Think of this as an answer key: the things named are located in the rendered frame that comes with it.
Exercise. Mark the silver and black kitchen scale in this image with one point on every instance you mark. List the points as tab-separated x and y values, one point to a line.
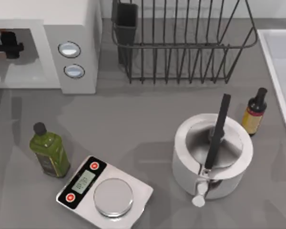
85	183

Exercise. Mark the green bottle with black cap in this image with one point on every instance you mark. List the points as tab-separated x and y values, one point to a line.
50	152

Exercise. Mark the small microwave knob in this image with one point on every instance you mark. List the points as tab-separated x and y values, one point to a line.
74	71

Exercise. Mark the large microwave knob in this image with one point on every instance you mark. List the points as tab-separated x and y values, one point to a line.
69	49

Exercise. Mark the dark grey cutlery holder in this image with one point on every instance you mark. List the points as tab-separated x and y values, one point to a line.
125	21

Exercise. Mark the brown bottle with yellow label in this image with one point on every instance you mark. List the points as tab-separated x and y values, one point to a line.
253	117

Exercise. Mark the white sink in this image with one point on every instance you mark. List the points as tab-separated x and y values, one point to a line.
282	55

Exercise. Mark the pale microwave oven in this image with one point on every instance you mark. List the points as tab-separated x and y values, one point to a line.
50	14

